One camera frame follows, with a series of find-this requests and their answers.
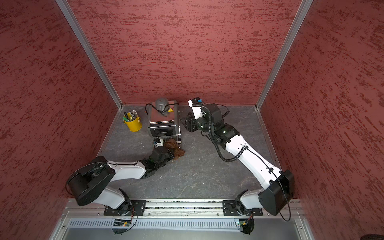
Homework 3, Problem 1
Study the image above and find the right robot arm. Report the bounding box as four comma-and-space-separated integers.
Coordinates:
182, 113, 295, 216

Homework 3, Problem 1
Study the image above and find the bundle of pencils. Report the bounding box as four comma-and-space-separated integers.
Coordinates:
127, 110, 138, 122

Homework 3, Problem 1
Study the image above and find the corner aluminium profile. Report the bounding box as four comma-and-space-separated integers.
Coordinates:
256, 0, 313, 111
55, 0, 123, 109

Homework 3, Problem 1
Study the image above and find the left corner aluminium profile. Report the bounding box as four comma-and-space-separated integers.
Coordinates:
55, 0, 123, 109

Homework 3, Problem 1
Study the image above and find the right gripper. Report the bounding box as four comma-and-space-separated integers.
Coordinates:
180, 113, 215, 132

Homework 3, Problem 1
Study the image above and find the silver coffee machine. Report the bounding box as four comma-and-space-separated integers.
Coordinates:
145, 98, 182, 147

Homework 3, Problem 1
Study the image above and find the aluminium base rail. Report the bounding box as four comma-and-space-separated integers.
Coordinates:
52, 199, 310, 239

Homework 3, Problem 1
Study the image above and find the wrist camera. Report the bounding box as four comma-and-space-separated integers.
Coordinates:
154, 138, 164, 148
188, 97, 223, 124

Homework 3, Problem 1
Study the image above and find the brown cloth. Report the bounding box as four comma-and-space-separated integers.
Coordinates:
163, 139, 186, 160

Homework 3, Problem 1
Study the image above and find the black power cord with plug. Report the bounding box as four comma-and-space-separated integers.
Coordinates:
145, 101, 180, 118

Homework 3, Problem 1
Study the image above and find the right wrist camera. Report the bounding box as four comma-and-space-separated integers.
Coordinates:
188, 97, 223, 124

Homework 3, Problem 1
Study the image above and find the yellow metal pen bucket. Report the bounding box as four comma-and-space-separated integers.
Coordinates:
123, 117, 143, 132

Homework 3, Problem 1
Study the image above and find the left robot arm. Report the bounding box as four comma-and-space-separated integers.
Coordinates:
65, 146, 175, 216

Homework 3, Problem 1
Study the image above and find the right corner aluminium profile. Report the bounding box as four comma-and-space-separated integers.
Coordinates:
256, 0, 313, 111

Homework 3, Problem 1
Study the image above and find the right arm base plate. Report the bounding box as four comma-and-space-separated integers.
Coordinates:
222, 200, 263, 217

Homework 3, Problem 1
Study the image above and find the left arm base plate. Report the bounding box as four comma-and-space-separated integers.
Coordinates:
104, 200, 147, 217

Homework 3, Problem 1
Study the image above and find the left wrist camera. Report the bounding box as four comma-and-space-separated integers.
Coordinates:
154, 138, 164, 148

